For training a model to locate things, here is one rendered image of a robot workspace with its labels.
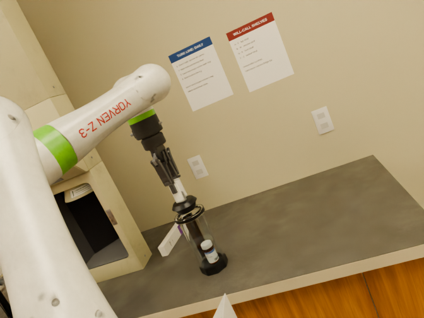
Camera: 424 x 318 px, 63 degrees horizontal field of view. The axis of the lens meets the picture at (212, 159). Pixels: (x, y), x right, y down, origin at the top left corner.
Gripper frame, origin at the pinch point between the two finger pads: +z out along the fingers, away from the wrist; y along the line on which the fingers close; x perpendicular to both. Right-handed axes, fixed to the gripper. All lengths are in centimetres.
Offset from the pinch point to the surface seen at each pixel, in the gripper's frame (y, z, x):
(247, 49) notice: -57, -33, 34
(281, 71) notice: -57, -18, 44
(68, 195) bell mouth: -14, -9, -51
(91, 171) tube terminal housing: -12.7, -15.2, -35.2
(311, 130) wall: -57, 12, 47
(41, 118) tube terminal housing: -12, -41, -42
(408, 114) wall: -58, 20, 87
